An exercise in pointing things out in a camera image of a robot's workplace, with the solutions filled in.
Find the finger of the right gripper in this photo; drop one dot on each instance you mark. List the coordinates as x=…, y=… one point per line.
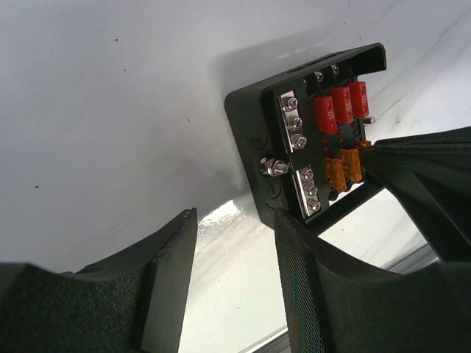
x=430, y=177

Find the black fuse box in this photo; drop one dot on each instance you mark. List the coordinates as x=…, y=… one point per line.
x=282, y=149

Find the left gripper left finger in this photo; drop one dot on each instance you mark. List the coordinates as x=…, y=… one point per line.
x=131, y=301

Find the red fuse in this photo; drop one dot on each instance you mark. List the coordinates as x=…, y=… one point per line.
x=359, y=99
x=342, y=104
x=325, y=115

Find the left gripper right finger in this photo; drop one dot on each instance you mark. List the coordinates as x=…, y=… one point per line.
x=335, y=302

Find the orange fuse pair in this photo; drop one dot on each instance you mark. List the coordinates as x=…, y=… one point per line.
x=335, y=174
x=351, y=164

